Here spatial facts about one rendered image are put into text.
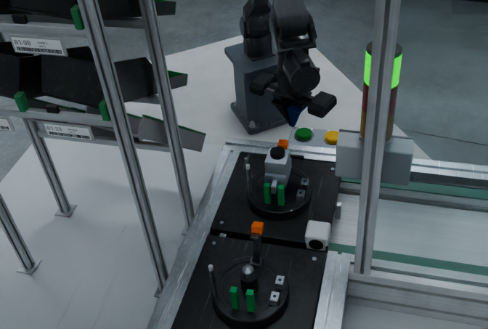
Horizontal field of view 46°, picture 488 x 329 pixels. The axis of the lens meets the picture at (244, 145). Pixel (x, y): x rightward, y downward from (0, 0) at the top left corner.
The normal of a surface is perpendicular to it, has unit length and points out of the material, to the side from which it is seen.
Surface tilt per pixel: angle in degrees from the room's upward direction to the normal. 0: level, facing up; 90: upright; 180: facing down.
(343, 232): 0
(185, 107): 0
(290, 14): 30
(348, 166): 90
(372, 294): 90
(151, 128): 90
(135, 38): 0
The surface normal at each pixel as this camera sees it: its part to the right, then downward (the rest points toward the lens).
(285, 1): 0.04, -0.36
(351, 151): -0.25, 0.64
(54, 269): -0.07, -0.76
